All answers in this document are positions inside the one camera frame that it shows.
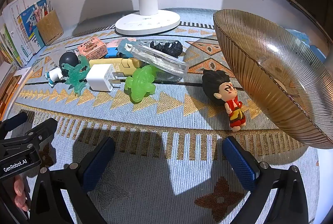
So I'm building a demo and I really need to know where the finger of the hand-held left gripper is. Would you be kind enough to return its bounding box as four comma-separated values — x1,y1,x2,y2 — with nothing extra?
0,118,58,153
0,112,28,140

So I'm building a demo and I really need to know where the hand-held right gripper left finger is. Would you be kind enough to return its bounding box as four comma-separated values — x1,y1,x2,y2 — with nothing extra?
29,136,115,224

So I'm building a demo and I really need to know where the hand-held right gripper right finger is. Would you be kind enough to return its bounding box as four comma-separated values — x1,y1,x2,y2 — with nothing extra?
222,136,316,224

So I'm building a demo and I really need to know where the teal translucent toy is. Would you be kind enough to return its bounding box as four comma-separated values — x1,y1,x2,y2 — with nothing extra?
65,55,91,96

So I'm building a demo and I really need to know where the red black-haired figurine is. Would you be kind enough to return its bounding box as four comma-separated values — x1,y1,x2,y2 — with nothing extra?
202,69,247,132

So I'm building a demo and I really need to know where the black-headed white figurine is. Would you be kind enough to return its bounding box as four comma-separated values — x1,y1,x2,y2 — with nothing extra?
44,52,79,88

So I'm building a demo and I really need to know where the white charger plug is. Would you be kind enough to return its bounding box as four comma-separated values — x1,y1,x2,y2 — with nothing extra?
86,64,125,93

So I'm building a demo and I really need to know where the green translucent lizard toy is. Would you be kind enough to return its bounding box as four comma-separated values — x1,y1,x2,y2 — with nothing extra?
124,65,157,104

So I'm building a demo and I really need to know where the pink eraser box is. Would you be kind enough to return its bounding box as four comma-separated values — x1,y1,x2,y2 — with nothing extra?
77,38,108,61

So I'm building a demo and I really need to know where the blue lighter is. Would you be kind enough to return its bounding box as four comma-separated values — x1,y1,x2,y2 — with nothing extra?
105,46,120,58

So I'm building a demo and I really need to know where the yellow lighter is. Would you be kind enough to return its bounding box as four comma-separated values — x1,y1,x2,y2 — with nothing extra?
89,57,142,76

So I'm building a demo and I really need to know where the amber ribbed glass bowl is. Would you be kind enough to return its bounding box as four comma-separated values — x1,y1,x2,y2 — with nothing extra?
213,9,333,149

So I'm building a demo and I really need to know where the light blue translucent toy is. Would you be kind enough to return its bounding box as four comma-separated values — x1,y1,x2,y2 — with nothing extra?
118,38,141,56

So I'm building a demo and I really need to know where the clear plastic case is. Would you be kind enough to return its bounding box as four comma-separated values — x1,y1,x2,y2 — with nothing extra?
130,44,188,77

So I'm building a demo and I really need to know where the black animal toy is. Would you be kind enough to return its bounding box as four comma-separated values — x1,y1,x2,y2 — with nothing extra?
150,40,183,58

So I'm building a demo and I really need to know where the person's left hand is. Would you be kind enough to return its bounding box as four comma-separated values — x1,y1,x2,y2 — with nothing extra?
12,177,30,212

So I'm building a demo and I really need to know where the patterned blue table mat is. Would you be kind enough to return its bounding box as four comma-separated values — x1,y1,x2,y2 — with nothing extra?
10,7,320,224

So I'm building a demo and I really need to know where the row of upright books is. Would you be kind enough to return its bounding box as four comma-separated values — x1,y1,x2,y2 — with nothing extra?
0,0,50,69

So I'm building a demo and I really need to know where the wooden pen holder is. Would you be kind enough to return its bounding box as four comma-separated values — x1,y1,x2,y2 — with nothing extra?
36,9,64,46

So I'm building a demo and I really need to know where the bunch of pens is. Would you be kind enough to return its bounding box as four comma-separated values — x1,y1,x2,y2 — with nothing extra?
42,0,54,17

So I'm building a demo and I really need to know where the blue packet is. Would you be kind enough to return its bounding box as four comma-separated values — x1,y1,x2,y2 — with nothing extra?
289,29,326,63

